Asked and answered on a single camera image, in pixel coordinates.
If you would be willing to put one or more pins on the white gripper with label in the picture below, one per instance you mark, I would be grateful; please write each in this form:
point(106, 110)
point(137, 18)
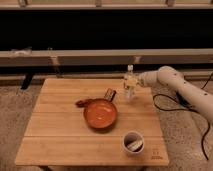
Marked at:
point(139, 80)

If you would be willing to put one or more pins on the white cup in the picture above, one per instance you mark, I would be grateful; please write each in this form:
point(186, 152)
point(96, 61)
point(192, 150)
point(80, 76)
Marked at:
point(130, 137)

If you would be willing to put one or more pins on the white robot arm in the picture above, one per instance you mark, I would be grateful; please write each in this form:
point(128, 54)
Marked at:
point(168, 76)

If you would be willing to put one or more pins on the grey horizontal rail beam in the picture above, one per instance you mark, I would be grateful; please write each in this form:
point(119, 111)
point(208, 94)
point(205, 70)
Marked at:
point(104, 57)

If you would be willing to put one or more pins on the clear plastic bottle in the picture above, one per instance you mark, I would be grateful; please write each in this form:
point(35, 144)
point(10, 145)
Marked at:
point(130, 82)

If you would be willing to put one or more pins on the wooden table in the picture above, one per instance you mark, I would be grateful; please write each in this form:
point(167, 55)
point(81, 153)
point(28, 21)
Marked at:
point(57, 134)

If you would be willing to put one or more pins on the orange bowl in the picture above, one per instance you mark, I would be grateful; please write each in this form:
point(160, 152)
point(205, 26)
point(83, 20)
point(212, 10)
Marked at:
point(100, 113)

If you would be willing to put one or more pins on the wrapped item in cup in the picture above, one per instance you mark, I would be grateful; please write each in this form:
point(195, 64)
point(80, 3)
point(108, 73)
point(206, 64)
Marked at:
point(135, 145)

